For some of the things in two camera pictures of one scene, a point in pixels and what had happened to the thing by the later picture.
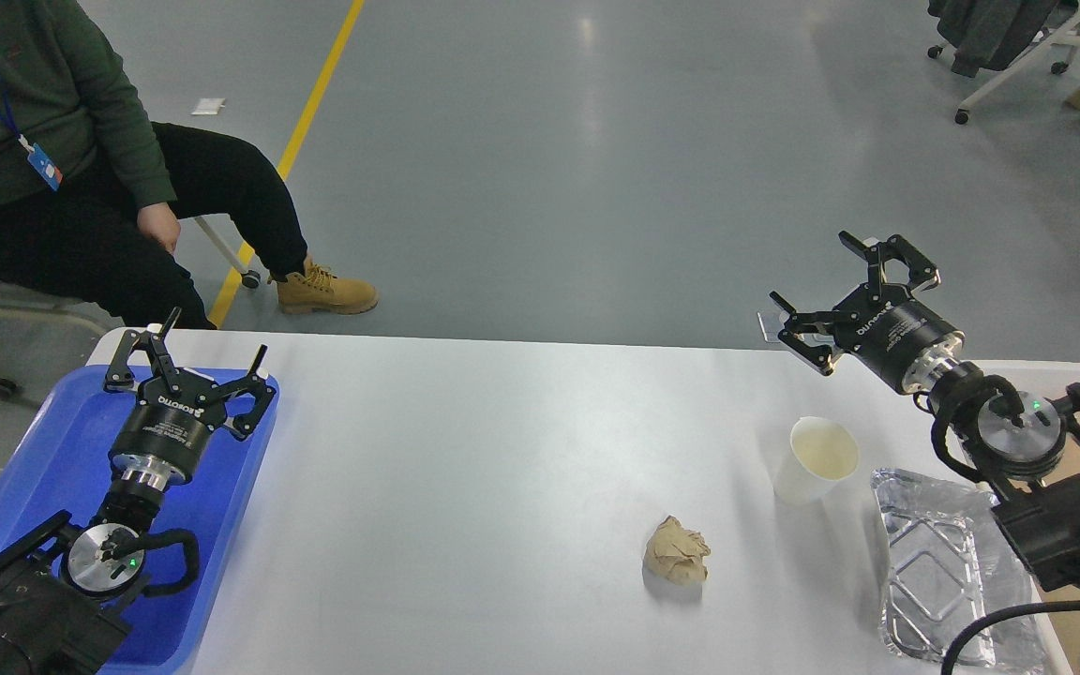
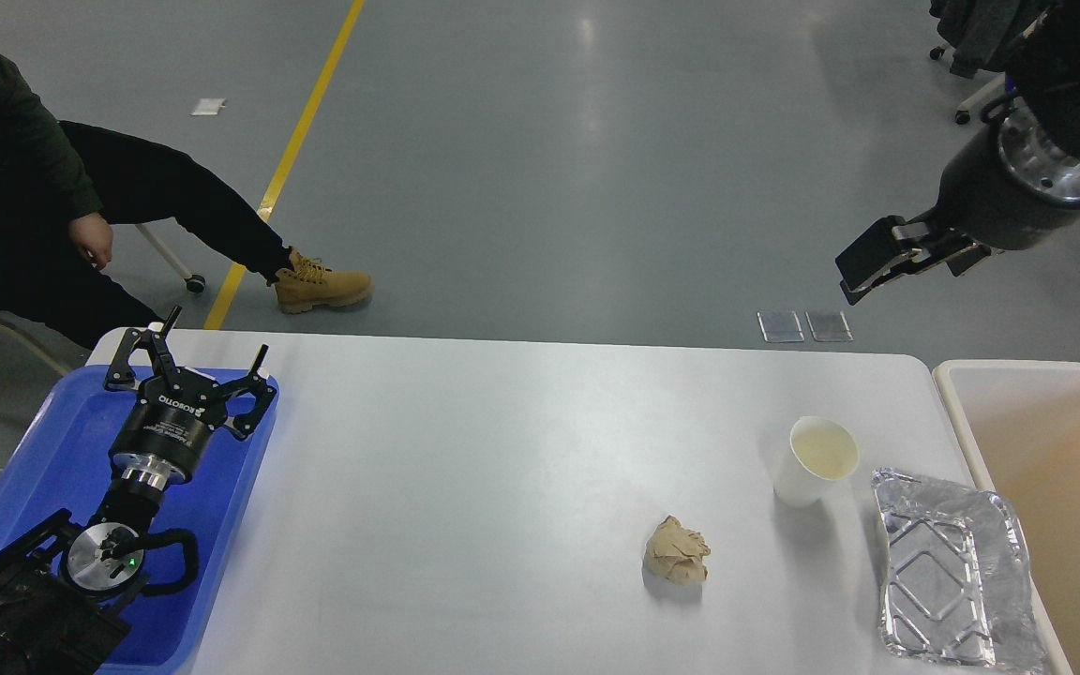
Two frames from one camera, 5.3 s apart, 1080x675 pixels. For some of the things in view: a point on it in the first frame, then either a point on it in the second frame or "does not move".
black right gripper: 881,322 → 1005,186
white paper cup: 819,454 does not move
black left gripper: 158,443 does not move
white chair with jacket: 986,35 does not move
